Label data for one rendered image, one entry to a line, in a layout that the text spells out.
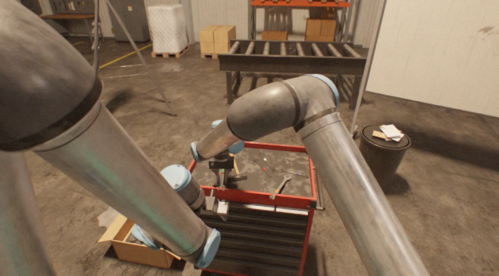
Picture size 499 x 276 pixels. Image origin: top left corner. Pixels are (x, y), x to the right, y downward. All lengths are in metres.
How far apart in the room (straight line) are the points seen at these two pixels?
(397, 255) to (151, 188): 0.48
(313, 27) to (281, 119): 7.41
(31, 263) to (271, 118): 0.47
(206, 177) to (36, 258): 1.08
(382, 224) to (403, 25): 2.69
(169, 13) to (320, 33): 4.33
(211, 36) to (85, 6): 5.64
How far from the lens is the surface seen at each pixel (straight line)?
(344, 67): 4.26
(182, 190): 0.74
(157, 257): 2.19
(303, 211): 1.38
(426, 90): 3.27
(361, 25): 9.29
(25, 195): 0.47
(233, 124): 0.59
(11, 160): 0.44
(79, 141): 0.31
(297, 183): 1.47
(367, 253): 0.63
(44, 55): 0.28
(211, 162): 1.31
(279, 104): 0.55
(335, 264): 2.30
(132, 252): 2.26
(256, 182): 1.44
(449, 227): 2.97
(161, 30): 7.63
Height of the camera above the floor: 1.89
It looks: 29 degrees down
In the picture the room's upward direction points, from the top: straight up
